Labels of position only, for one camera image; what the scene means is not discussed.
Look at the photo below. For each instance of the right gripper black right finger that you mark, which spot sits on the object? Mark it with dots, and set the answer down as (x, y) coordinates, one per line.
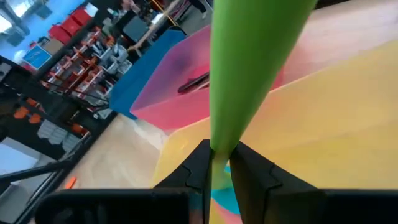
(261, 183)

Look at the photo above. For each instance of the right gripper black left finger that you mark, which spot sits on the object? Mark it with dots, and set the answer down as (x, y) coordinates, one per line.
(196, 177)

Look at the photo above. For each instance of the teal silicone spatula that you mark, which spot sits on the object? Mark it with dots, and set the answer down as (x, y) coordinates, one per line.
(228, 199)

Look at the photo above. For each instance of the green silicone spatula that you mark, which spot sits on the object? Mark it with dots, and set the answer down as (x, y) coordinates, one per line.
(248, 62)

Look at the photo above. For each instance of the yellow plastic bin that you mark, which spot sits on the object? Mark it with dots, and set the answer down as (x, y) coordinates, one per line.
(326, 140)

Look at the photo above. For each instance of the pink plastic bin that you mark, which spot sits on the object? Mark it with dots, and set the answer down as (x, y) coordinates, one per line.
(168, 102)

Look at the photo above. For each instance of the blue plastic bin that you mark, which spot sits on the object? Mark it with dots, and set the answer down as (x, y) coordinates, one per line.
(140, 74)

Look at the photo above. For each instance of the parts bin shelving rack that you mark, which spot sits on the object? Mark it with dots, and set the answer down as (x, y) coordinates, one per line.
(90, 71)

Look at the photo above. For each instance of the wooden top background desk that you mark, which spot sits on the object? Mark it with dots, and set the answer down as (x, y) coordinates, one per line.
(155, 26)

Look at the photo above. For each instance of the black panel with small bins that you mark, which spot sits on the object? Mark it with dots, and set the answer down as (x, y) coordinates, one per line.
(46, 124)

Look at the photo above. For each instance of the grey box monitor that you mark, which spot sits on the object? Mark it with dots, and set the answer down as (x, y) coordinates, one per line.
(136, 28)

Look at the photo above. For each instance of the brown cardboard box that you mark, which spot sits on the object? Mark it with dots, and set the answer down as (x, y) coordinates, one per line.
(53, 46)

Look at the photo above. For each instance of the blue wall sign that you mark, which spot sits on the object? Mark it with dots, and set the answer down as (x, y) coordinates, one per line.
(37, 57)

